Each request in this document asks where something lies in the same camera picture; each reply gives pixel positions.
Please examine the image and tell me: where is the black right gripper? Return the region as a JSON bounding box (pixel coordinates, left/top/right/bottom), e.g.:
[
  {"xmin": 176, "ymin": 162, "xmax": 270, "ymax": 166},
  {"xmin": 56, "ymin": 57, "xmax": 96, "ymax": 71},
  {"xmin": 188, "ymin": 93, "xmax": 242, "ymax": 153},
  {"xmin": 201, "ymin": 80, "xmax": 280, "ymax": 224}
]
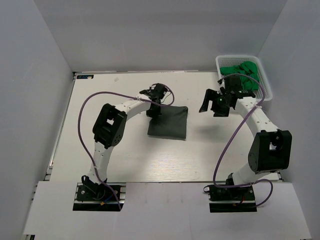
[{"xmin": 199, "ymin": 88, "xmax": 232, "ymax": 118}]

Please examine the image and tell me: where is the dark grey t-shirt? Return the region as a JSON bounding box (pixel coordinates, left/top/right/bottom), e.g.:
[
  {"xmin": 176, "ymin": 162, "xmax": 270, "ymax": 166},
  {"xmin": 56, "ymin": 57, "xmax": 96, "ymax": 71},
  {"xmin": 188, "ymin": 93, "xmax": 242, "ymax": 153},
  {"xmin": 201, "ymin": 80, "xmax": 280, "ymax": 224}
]
[{"xmin": 147, "ymin": 106, "xmax": 189, "ymax": 140}]

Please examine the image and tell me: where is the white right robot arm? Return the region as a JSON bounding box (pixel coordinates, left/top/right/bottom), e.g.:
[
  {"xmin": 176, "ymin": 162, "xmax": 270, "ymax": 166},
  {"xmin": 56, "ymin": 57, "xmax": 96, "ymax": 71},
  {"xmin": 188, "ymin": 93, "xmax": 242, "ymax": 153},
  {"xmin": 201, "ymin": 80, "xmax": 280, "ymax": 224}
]
[{"xmin": 199, "ymin": 73, "xmax": 292, "ymax": 200}]

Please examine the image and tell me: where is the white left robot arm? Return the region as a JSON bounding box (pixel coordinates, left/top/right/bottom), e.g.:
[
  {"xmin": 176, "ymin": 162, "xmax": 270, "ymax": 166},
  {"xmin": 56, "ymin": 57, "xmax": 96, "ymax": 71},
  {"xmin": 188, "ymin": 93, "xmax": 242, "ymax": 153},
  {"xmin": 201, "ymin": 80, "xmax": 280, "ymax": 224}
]
[{"xmin": 77, "ymin": 83, "xmax": 172, "ymax": 200}]

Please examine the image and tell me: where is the white plastic mesh basket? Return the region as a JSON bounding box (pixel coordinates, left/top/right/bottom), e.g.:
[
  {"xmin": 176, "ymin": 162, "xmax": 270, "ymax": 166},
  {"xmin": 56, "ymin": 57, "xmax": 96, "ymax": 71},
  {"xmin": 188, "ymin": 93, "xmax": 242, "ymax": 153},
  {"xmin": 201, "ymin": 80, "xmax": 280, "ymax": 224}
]
[{"xmin": 215, "ymin": 55, "xmax": 273, "ymax": 102}]

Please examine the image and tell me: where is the green t-shirt in basket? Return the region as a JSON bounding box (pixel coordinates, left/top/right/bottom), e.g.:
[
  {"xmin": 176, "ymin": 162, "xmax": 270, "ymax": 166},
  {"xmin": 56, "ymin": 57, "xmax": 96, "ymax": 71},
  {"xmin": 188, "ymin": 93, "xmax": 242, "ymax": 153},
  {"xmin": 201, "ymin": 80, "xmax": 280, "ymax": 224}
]
[{"xmin": 219, "ymin": 61, "xmax": 260, "ymax": 91}]

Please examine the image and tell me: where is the blue label sticker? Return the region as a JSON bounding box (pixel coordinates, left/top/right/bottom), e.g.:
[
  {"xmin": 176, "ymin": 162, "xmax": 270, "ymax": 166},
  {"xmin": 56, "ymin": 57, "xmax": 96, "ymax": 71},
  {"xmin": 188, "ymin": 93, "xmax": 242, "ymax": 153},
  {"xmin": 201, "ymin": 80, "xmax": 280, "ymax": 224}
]
[{"xmin": 76, "ymin": 74, "xmax": 94, "ymax": 80}]

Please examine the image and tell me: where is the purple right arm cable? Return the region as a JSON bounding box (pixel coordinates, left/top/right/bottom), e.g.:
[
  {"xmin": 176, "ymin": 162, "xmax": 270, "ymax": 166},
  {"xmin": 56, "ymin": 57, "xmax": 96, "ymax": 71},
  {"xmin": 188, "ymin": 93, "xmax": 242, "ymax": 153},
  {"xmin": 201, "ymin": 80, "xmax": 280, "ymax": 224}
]
[{"xmin": 212, "ymin": 73, "xmax": 274, "ymax": 208}]

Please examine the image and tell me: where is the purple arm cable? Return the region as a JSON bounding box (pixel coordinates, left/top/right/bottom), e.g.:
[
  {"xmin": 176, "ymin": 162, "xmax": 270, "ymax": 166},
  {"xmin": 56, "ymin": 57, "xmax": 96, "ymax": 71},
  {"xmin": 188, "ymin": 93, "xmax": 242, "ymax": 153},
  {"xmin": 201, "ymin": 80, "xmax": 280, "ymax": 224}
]
[
  {"xmin": 78, "ymin": 86, "xmax": 175, "ymax": 211},
  {"xmin": 212, "ymin": 73, "xmax": 274, "ymax": 208}
]

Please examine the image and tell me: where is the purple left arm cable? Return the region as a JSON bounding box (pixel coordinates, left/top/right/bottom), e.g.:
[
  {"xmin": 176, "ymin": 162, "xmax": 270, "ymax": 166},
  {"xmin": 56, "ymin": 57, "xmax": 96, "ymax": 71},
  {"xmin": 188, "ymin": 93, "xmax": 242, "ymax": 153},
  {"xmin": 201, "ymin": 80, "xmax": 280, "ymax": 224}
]
[{"xmin": 78, "ymin": 86, "xmax": 175, "ymax": 211}]

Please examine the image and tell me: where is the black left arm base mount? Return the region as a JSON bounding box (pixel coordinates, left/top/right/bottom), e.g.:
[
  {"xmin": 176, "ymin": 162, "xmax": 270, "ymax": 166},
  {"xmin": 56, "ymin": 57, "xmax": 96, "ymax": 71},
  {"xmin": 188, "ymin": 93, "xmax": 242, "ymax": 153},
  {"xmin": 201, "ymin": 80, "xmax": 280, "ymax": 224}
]
[{"xmin": 72, "ymin": 183, "xmax": 121, "ymax": 212}]

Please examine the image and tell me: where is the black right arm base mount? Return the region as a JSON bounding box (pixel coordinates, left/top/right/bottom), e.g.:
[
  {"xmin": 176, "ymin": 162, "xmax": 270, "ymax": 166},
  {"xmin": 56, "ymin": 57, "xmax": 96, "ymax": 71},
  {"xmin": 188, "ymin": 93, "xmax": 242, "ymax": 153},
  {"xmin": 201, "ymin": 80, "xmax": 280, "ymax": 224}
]
[{"xmin": 203, "ymin": 185, "xmax": 257, "ymax": 213}]

